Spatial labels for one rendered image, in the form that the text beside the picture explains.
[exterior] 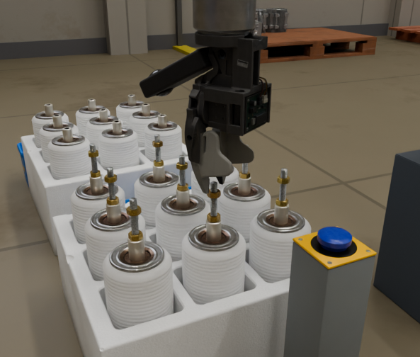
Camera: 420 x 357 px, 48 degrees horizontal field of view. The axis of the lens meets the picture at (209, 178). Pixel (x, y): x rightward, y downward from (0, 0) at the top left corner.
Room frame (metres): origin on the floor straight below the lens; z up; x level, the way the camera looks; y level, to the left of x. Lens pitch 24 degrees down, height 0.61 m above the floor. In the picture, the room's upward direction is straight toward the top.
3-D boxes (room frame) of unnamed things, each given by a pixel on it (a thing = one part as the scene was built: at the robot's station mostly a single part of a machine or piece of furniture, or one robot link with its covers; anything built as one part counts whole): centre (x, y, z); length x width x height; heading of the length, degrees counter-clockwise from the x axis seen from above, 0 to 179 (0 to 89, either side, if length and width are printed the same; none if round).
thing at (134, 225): (0.56, 0.10, 0.30); 0.01 x 0.01 x 0.08
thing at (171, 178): (0.82, 0.10, 0.25); 0.08 x 0.08 x 0.01
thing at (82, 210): (0.77, 0.20, 0.16); 0.10 x 0.10 x 0.18
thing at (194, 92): (0.59, -0.02, 0.48); 0.09 x 0.08 x 0.12; 56
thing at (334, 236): (0.48, -0.15, 0.32); 0.04 x 0.04 x 0.02
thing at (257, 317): (0.71, 0.04, 0.09); 0.39 x 0.39 x 0.18; 26
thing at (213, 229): (0.61, -0.01, 0.26); 0.02 x 0.02 x 0.03
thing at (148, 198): (0.82, 0.10, 0.16); 0.10 x 0.10 x 0.18
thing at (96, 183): (0.77, 0.20, 0.26); 0.02 x 0.02 x 0.03
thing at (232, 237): (0.61, -0.01, 0.25); 0.08 x 0.08 x 0.01
